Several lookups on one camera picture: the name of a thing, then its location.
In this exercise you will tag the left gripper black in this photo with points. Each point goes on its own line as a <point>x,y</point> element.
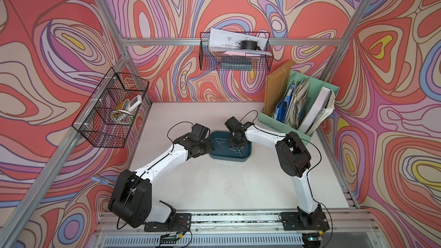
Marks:
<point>209,146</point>

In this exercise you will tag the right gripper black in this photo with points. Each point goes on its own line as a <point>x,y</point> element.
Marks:
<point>232,144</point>

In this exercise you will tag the teal plastic storage tray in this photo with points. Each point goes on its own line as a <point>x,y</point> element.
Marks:
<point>223,150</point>

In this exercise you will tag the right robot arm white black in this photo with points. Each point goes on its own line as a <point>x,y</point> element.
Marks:
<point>294,160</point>

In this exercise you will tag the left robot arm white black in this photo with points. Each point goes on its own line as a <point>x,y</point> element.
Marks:
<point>132,197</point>

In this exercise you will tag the green file organizer box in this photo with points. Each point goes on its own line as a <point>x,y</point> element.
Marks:
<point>314,90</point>

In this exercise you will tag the blue folder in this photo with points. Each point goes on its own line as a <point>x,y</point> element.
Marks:
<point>282,106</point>

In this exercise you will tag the stack of papers in organizer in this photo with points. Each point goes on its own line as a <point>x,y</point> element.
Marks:
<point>298,103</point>

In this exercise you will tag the brown cardboard folder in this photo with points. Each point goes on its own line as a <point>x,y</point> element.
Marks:
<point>275,86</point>

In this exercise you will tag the white binder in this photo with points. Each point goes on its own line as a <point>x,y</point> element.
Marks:
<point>315,110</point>

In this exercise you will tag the black tape roll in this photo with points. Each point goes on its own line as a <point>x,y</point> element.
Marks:
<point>250,45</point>

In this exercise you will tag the white paper sheets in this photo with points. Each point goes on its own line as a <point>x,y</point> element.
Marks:
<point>229,42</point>

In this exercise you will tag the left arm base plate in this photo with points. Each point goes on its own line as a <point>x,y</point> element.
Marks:
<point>177,222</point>

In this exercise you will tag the black wire basket back wall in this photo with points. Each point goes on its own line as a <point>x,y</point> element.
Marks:
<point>222,61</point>

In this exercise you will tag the black wire basket wall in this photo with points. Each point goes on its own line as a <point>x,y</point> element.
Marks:
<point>222,61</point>
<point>104,121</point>

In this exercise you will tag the black wire basket left wall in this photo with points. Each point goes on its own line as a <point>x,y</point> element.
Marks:
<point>104,121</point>

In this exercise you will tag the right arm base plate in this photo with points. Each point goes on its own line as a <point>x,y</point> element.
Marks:
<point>296,221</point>

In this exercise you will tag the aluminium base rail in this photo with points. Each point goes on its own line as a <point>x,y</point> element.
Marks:
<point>349,228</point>

